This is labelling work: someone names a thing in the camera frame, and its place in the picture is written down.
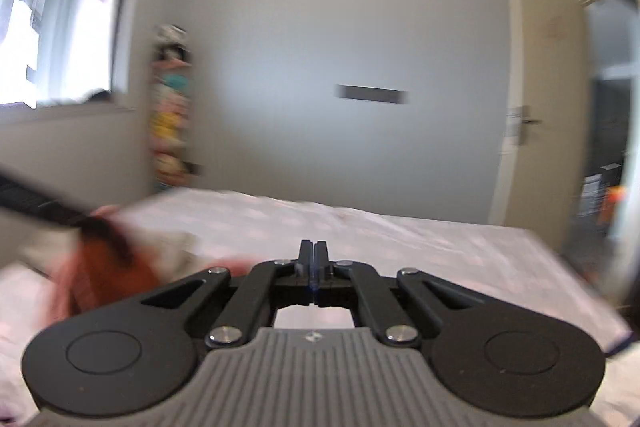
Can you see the dark wall plate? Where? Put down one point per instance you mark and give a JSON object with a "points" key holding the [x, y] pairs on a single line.
{"points": [[370, 94]]}

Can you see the window with dark frame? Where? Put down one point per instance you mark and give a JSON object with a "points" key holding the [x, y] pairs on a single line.
{"points": [[58, 52]]}

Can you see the cream room door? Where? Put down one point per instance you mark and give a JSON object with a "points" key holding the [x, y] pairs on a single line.
{"points": [[543, 148]]}

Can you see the rust red fleece garment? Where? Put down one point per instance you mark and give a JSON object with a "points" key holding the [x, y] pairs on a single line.
{"points": [[98, 273]]}

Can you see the plush toy storage column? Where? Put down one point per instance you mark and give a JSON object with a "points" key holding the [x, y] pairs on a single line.
{"points": [[171, 108]]}

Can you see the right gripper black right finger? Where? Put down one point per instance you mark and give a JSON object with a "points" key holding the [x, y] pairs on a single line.
{"points": [[322, 264]]}

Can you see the pink dotted bed sheet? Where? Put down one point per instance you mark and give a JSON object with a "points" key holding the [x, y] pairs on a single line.
{"points": [[509, 264]]}

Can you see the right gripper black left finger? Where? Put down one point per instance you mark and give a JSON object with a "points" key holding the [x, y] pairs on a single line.
{"points": [[304, 262]]}

